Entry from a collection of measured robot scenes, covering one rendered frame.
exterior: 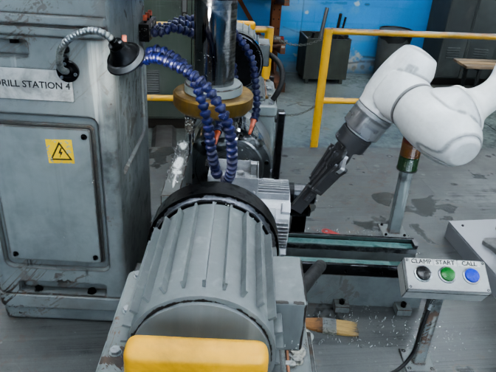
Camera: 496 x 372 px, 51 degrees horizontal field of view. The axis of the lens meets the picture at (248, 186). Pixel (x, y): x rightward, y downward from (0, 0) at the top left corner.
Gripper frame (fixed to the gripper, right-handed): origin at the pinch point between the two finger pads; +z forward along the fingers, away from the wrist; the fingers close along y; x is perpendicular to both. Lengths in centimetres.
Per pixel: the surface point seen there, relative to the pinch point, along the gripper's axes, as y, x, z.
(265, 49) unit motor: -65, -18, -12
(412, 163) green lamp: -33.1, 33.3, -14.3
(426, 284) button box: 23.7, 22.7, -7.2
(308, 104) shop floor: -399, 100, 69
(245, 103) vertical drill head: -0.6, -24.3, -11.8
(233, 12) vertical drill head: -3.5, -36.5, -26.0
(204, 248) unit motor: 58, -29, -12
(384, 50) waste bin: -495, 162, -10
